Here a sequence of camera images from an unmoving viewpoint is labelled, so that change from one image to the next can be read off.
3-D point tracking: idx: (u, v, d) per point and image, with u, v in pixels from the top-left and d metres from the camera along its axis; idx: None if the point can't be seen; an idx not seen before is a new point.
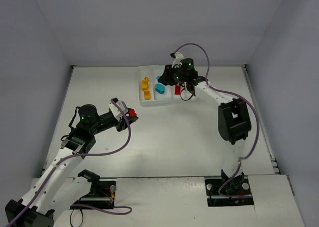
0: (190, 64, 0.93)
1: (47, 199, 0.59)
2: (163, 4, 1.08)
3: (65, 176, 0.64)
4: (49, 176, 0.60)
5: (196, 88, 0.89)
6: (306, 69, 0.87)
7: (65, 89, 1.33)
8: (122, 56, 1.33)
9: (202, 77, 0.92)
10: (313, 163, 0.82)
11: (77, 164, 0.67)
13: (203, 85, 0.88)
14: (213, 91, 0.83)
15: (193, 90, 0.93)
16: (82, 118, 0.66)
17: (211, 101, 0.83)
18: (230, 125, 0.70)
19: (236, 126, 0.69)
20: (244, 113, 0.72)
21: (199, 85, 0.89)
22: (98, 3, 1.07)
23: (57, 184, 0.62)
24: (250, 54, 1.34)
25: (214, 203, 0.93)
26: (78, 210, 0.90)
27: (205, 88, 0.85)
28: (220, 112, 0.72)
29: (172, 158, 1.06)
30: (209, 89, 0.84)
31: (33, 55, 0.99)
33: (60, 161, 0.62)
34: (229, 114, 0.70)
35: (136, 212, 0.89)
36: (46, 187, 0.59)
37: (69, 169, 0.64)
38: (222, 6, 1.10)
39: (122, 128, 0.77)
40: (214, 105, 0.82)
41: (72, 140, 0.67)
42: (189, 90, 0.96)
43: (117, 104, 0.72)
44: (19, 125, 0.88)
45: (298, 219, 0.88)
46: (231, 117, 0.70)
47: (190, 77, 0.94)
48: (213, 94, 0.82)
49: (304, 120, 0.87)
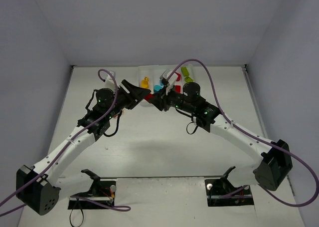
0: (198, 93, 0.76)
1: (57, 171, 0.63)
2: (164, 4, 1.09)
3: (77, 151, 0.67)
4: (63, 149, 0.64)
5: (214, 125, 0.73)
6: (306, 69, 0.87)
7: (66, 88, 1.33)
8: (122, 55, 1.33)
9: (211, 106, 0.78)
10: (313, 162, 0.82)
11: (89, 142, 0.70)
13: (222, 122, 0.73)
14: (240, 132, 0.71)
15: (206, 126, 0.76)
16: (99, 101, 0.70)
17: (238, 142, 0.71)
18: (277, 177, 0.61)
19: (281, 176, 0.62)
20: (288, 160, 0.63)
21: (217, 121, 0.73)
22: (99, 3, 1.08)
23: (68, 159, 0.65)
24: (251, 53, 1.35)
25: (214, 203, 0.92)
26: (78, 209, 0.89)
27: (227, 127, 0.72)
28: (264, 164, 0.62)
29: (173, 158, 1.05)
30: (235, 129, 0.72)
31: (33, 54, 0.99)
33: (75, 136, 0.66)
34: (275, 164, 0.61)
35: (135, 213, 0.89)
36: (59, 159, 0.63)
37: (81, 146, 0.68)
38: (222, 6, 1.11)
39: (136, 95, 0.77)
40: (246, 151, 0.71)
41: (87, 121, 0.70)
42: (197, 123, 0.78)
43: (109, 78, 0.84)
44: (18, 123, 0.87)
45: (298, 219, 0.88)
46: (277, 169, 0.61)
47: (198, 108, 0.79)
48: (244, 138, 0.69)
49: (304, 120, 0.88)
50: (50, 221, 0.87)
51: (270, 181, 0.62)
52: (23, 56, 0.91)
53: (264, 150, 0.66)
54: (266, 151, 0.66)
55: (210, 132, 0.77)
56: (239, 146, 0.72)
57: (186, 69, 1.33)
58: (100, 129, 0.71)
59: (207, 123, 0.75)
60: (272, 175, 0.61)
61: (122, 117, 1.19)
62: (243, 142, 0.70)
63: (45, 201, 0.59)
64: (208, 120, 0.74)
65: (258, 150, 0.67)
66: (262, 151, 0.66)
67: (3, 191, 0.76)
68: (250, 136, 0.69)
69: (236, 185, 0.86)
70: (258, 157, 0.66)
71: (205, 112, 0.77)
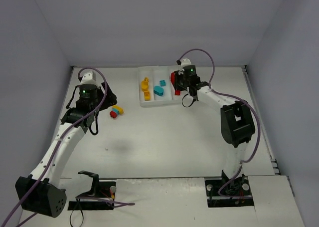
0: (192, 70, 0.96)
1: (57, 172, 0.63)
2: (163, 5, 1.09)
3: (69, 149, 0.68)
4: (56, 149, 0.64)
5: (198, 92, 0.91)
6: (306, 69, 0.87)
7: (66, 89, 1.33)
8: (122, 56, 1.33)
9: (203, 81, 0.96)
10: (313, 163, 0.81)
11: (79, 136, 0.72)
13: (205, 89, 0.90)
14: (215, 95, 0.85)
15: (196, 95, 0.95)
16: (83, 92, 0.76)
17: (212, 104, 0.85)
18: (234, 128, 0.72)
19: (239, 129, 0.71)
20: (247, 115, 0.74)
21: (201, 88, 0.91)
22: (99, 4, 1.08)
23: (64, 158, 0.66)
24: (250, 54, 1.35)
25: (214, 204, 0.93)
26: (78, 210, 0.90)
27: (207, 92, 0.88)
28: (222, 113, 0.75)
29: (173, 159, 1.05)
30: (211, 93, 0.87)
31: (33, 55, 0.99)
33: (64, 134, 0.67)
34: (232, 116, 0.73)
35: (135, 213, 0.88)
36: (55, 160, 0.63)
37: (73, 142, 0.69)
38: (222, 7, 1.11)
39: (115, 99, 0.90)
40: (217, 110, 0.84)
41: (71, 115, 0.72)
42: (191, 94, 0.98)
43: (88, 74, 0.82)
44: (18, 124, 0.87)
45: (298, 220, 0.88)
46: (234, 119, 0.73)
47: (192, 82, 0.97)
48: (215, 98, 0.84)
49: (305, 120, 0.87)
50: (49, 222, 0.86)
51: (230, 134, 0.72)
52: (23, 57, 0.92)
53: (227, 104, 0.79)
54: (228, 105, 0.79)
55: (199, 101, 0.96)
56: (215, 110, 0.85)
57: None
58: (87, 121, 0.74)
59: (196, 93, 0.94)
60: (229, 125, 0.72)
61: (122, 118, 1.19)
62: (214, 101, 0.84)
63: (55, 203, 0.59)
64: (196, 90, 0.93)
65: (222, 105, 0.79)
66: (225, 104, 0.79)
67: (2, 192, 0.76)
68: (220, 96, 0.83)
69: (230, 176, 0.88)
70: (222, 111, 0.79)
71: (197, 84, 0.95)
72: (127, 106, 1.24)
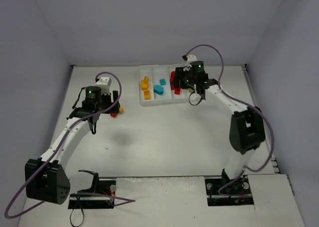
0: (200, 66, 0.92)
1: (65, 157, 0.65)
2: (164, 4, 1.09)
3: (76, 140, 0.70)
4: (64, 136, 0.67)
5: (206, 91, 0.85)
6: (306, 69, 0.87)
7: (65, 88, 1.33)
8: (122, 55, 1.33)
9: (212, 79, 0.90)
10: (313, 162, 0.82)
11: (85, 131, 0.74)
13: (214, 88, 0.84)
14: (225, 97, 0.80)
15: (203, 93, 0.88)
16: (90, 92, 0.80)
17: (222, 106, 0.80)
18: (244, 138, 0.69)
19: (248, 137, 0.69)
20: (259, 123, 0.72)
21: (210, 88, 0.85)
22: (99, 3, 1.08)
23: (71, 146, 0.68)
24: (251, 53, 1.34)
25: (214, 203, 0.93)
26: (79, 209, 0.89)
27: (217, 93, 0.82)
28: (233, 120, 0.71)
29: (173, 158, 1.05)
30: (221, 93, 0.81)
31: (33, 54, 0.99)
33: (73, 124, 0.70)
34: (243, 124, 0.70)
35: (135, 212, 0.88)
36: (64, 145, 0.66)
37: (79, 134, 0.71)
38: (222, 6, 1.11)
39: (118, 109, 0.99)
40: (226, 112, 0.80)
41: (78, 112, 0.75)
42: (198, 92, 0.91)
43: (105, 80, 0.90)
44: (18, 123, 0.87)
45: (298, 218, 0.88)
46: (244, 126, 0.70)
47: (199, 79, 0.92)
48: (225, 101, 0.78)
49: (304, 119, 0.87)
50: (49, 221, 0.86)
51: (239, 142, 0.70)
52: (23, 56, 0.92)
53: (238, 109, 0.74)
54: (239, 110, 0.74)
55: (206, 100, 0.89)
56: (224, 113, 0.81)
57: None
58: (93, 119, 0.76)
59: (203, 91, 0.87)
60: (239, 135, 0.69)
61: (122, 117, 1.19)
62: (224, 104, 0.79)
63: (61, 188, 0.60)
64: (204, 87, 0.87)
65: (233, 110, 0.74)
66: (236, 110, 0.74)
67: (2, 192, 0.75)
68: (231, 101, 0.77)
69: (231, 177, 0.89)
70: None
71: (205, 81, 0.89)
72: (127, 105, 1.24)
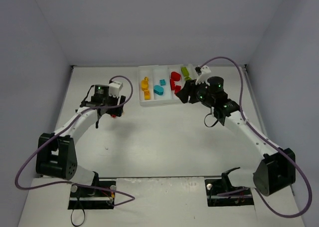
0: (220, 86, 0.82)
1: (75, 135, 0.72)
2: (163, 4, 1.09)
3: (85, 124, 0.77)
4: (76, 118, 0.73)
5: (228, 119, 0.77)
6: (306, 69, 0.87)
7: (65, 88, 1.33)
8: (122, 55, 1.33)
9: (232, 102, 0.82)
10: (313, 162, 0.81)
11: (93, 118, 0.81)
13: (237, 117, 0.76)
14: (250, 131, 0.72)
15: (222, 118, 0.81)
16: (99, 88, 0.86)
17: (246, 141, 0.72)
18: (273, 183, 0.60)
19: (277, 185, 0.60)
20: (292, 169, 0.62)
21: (232, 116, 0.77)
22: (99, 3, 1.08)
23: (80, 128, 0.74)
24: (251, 53, 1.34)
25: (214, 203, 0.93)
26: (79, 210, 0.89)
27: (239, 123, 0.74)
28: (262, 165, 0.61)
29: (173, 158, 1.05)
30: (244, 125, 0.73)
31: (32, 54, 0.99)
33: (84, 110, 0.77)
34: (274, 171, 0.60)
35: (135, 213, 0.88)
36: (75, 125, 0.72)
37: (88, 120, 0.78)
38: (222, 7, 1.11)
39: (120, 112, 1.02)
40: (250, 148, 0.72)
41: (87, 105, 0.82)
42: (215, 115, 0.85)
43: (118, 85, 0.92)
44: (18, 124, 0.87)
45: (298, 219, 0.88)
46: (275, 172, 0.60)
47: (218, 102, 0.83)
48: (252, 137, 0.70)
49: (304, 120, 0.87)
50: (49, 221, 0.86)
51: (266, 189, 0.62)
52: (23, 56, 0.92)
53: (267, 151, 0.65)
54: (269, 152, 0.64)
55: (224, 125, 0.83)
56: (249, 148, 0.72)
57: (186, 69, 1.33)
58: (100, 112, 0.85)
59: (223, 116, 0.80)
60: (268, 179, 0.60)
61: (122, 117, 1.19)
62: (250, 140, 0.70)
63: (70, 163, 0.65)
64: (224, 113, 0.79)
65: (261, 150, 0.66)
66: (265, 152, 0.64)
67: (2, 192, 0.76)
68: (259, 137, 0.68)
69: (233, 185, 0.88)
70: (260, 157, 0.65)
71: (225, 105, 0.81)
72: (127, 105, 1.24)
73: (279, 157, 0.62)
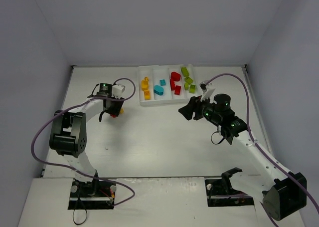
0: (227, 104, 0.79)
1: None
2: (163, 4, 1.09)
3: (92, 111, 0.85)
4: (85, 103, 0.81)
5: (237, 139, 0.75)
6: (305, 69, 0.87)
7: (65, 88, 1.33)
8: (122, 55, 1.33)
9: (239, 120, 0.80)
10: (313, 163, 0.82)
11: (99, 108, 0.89)
13: (245, 138, 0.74)
14: (259, 153, 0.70)
15: (229, 137, 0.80)
16: (104, 85, 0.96)
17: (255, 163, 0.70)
18: (284, 208, 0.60)
19: (288, 208, 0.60)
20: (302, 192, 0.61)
21: (241, 136, 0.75)
22: (99, 3, 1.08)
23: (88, 112, 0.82)
24: (251, 53, 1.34)
25: (214, 204, 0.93)
26: (82, 210, 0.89)
27: (248, 144, 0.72)
28: (273, 191, 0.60)
29: (173, 158, 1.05)
30: (253, 147, 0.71)
31: (32, 54, 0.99)
33: (93, 98, 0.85)
34: (286, 198, 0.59)
35: (135, 213, 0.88)
36: (84, 108, 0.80)
37: (95, 108, 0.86)
38: (222, 7, 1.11)
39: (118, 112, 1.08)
40: (258, 170, 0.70)
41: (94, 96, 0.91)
42: (223, 134, 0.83)
43: (121, 87, 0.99)
44: (18, 124, 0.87)
45: (298, 220, 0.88)
46: (287, 198, 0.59)
47: (226, 120, 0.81)
48: (261, 159, 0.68)
49: (304, 120, 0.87)
50: (49, 221, 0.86)
51: (277, 212, 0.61)
52: (23, 56, 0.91)
53: (279, 176, 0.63)
54: (281, 177, 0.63)
55: (232, 143, 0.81)
56: (258, 170, 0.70)
57: (186, 70, 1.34)
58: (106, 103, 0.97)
59: (231, 135, 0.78)
60: (280, 207, 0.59)
61: (121, 118, 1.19)
62: (259, 162, 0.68)
63: (81, 135, 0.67)
64: (232, 132, 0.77)
65: (272, 175, 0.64)
66: (276, 177, 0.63)
67: (2, 192, 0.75)
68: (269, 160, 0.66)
69: (235, 187, 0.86)
70: (271, 181, 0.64)
71: (233, 123, 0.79)
72: (127, 106, 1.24)
73: (290, 182, 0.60)
